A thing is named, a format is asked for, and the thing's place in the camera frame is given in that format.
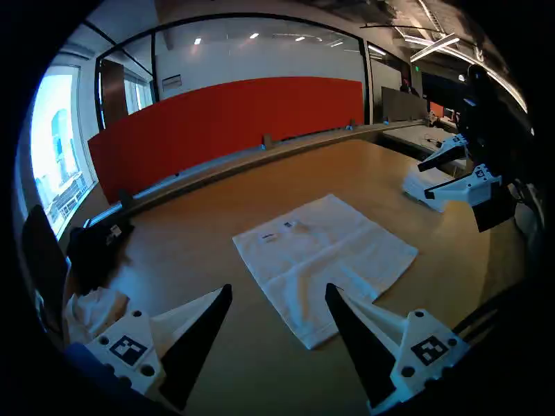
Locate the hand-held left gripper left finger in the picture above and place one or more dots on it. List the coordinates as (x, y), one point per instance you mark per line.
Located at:
(143, 333)

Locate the black office chair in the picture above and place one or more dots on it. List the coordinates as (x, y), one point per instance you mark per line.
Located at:
(43, 268)

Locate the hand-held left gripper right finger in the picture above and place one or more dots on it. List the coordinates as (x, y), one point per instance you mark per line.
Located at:
(412, 346)

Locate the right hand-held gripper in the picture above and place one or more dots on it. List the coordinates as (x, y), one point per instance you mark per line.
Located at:
(485, 130)

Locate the heap of white towels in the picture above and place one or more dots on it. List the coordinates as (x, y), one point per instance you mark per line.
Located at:
(93, 314)

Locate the red desk screen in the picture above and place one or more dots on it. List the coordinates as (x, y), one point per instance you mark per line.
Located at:
(225, 130)

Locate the stack of white towels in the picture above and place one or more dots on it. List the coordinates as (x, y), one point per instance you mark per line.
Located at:
(427, 186)

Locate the heap of black towels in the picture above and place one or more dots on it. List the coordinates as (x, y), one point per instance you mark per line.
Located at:
(97, 255)

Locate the white towel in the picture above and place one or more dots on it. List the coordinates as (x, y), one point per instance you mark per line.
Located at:
(323, 264)

